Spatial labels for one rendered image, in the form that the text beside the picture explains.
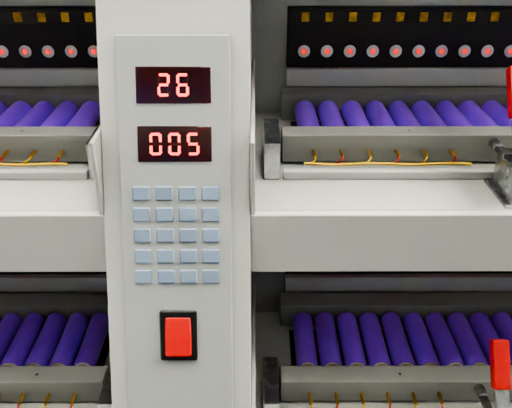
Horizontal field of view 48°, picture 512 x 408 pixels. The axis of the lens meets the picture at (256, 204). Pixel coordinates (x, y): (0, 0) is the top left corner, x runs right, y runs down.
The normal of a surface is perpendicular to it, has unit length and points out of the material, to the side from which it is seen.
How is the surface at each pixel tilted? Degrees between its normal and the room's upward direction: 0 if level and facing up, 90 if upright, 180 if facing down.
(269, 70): 90
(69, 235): 111
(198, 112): 90
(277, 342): 21
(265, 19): 90
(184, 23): 90
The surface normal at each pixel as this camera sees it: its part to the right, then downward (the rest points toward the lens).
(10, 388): 0.00, 0.49
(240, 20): 0.00, 0.15
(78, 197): 0.00, -0.87
